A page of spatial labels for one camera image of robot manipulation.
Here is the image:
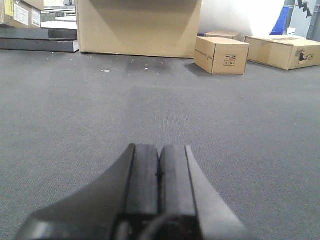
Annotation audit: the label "labelled cardboard box left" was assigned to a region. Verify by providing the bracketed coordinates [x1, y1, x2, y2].
[0, 0, 44, 29]

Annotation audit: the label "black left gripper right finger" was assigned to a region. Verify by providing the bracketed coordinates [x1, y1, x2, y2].
[142, 145, 250, 240]

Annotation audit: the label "blue plastic bin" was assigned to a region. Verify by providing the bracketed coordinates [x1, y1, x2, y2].
[270, 5, 290, 36]

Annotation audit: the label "flat long cardboard box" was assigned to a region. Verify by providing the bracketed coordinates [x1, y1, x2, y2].
[244, 35, 320, 71]

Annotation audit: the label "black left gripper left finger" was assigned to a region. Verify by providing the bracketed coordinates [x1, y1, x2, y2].
[15, 143, 159, 240]

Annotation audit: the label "stacked dark grey boards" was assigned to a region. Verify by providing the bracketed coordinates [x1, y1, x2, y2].
[0, 25, 80, 53]

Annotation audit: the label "far small cardboard box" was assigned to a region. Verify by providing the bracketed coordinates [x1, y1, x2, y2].
[204, 30, 242, 41]

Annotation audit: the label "large cardboard box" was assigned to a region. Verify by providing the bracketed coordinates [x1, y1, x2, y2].
[75, 0, 202, 59]

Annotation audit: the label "small cardboard box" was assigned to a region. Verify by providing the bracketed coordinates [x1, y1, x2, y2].
[194, 36, 250, 75]
[204, 30, 242, 41]

